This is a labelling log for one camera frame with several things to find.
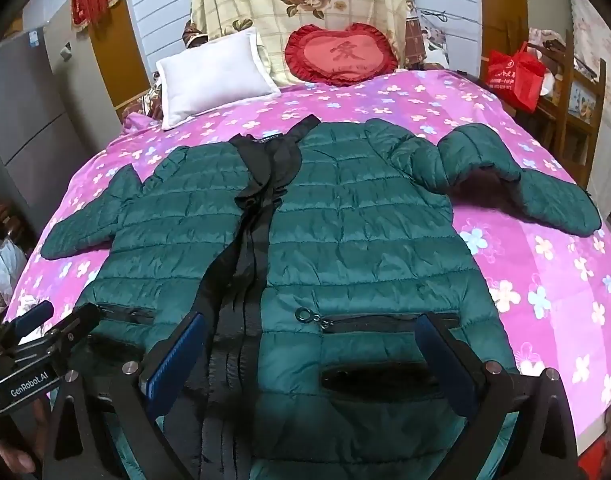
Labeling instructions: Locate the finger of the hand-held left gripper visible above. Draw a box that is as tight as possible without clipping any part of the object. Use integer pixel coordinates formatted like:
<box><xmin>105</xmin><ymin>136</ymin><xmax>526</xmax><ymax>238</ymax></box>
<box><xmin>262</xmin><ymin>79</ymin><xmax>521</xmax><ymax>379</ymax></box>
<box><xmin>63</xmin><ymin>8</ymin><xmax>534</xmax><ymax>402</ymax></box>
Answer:
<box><xmin>6</xmin><ymin>300</ymin><xmax>56</xmax><ymax>343</ymax></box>
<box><xmin>41</xmin><ymin>302</ymin><xmax>104</xmax><ymax>358</ymax></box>

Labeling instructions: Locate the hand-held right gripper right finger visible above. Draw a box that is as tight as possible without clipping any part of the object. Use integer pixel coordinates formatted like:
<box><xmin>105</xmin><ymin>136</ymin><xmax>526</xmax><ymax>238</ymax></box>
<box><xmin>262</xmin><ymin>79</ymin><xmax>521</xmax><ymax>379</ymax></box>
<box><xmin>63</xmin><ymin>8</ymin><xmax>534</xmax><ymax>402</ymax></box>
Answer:
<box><xmin>414</xmin><ymin>311</ymin><xmax>587</xmax><ymax>480</ymax></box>

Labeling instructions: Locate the green puffer jacket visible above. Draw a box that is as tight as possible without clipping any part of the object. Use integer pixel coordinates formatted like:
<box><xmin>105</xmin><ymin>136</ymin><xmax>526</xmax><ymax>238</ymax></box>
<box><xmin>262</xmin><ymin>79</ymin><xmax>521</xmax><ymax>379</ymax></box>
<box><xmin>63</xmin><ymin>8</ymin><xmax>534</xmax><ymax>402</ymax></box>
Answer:
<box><xmin>41</xmin><ymin>114</ymin><xmax>602</xmax><ymax>480</ymax></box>

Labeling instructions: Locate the pink floral bedsheet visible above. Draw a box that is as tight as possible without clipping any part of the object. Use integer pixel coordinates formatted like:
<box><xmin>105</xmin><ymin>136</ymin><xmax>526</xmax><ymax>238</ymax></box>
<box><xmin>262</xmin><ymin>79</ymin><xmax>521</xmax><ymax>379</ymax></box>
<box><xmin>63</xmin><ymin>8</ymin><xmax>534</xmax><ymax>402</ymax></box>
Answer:
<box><xmin>2</xmin><ymin>67</ymin><xmax>611</xmax><ymax>456</ymax></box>

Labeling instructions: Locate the red shopping bag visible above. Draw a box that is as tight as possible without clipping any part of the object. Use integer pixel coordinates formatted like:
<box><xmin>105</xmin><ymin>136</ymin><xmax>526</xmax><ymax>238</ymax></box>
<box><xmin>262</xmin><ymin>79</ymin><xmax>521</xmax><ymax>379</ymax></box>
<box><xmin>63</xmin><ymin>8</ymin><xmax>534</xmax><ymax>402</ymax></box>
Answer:
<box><xmin>487</xmin><ymin>42</ymin><xmax>547</xmax><ymax>113</ymax></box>

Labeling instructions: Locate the red heart-shaped cushion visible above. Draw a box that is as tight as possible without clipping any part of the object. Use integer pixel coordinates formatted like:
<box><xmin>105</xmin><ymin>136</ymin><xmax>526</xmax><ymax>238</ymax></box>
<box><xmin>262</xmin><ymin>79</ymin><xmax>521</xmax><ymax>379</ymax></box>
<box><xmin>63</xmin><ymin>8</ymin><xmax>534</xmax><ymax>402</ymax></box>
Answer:
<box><xmin>284</xmin><ymin>23</ymin><xmax>400</xmax><ymax>87</ymax></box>

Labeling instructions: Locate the grey refrigerator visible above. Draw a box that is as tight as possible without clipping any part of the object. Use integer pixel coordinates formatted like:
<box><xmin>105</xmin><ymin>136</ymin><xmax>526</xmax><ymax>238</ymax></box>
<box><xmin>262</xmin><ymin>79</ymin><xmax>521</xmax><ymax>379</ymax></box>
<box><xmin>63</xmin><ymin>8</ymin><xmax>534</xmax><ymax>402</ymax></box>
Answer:
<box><xmin>0</xmin><ymin>2</ymin><xmax>122</xmax><ymax>233</ymax></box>

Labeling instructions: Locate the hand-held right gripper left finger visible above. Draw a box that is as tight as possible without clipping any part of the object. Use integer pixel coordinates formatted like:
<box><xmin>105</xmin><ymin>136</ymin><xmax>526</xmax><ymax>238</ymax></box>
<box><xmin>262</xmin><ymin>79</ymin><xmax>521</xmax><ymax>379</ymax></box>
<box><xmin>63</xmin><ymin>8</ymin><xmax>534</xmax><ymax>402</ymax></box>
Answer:
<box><xmin>44</xmin><ymin>310</ymin><xmax>208</xmax><ymax>480</ymax></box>

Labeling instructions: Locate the white pillow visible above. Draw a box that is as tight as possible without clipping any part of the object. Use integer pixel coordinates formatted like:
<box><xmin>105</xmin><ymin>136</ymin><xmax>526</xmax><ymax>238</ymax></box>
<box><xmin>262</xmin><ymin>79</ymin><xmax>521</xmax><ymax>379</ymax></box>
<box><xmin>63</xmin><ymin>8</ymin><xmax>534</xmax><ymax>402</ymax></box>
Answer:
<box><xmin>155</xmin><ymin>27</ymin><xmax>282</xmax><ymax>130</ymax></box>

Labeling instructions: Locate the white plastic bag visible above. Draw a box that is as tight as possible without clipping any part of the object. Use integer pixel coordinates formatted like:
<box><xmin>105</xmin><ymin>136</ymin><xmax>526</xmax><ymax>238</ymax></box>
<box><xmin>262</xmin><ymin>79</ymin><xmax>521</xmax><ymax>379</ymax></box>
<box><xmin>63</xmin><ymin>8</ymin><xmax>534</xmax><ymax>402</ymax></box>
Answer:
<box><xmin>0</xmin><ymin>234</ymin><xmax>28</xmax><ymax>306</ymax></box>

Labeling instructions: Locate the person's left hand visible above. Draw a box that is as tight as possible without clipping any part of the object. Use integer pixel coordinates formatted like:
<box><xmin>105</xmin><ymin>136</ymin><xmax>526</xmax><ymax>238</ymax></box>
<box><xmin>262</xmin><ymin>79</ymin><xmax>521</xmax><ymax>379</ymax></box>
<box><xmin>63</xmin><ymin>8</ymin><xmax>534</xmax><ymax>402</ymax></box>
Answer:
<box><xmin>0</xmin><ymin>410</ymin><xmax>42</xmax><ymax>480</ymax></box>

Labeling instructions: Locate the floral curtain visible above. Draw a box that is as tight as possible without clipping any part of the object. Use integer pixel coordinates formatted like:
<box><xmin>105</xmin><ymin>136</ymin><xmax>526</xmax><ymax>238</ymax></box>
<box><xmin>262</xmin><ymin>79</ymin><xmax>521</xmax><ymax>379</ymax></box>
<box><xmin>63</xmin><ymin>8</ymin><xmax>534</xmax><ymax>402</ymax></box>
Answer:
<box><xmin>568</xmin><ymin>0</ymin><xmax>611</xmax><ymax>128</ymax></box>

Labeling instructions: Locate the wooden shelf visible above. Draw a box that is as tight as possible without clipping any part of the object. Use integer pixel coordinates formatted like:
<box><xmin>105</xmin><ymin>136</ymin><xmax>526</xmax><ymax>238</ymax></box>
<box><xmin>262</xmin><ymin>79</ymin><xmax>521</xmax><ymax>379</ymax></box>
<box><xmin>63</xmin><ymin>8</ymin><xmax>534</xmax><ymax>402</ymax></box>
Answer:
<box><xmin>528</xmin><ymin>30</ymin><xmax>609</xmax><ymax>167</ymax></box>

